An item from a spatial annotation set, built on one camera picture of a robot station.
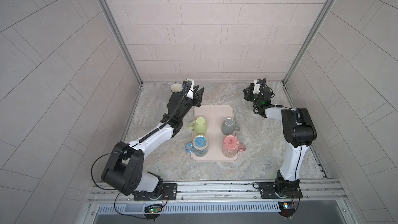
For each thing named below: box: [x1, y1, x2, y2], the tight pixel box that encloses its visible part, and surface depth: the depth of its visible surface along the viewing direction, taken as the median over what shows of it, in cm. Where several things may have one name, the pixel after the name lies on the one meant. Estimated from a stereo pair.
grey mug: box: [220, 117, 240, 136], surface depth 90 cm
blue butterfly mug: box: [185, 134, 209, 158], surface depth 78 cm
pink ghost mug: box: [221, 134, 247, 159], surface depth 77 cm
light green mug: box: [188, 116, 208, 135], surface depth 87 cm
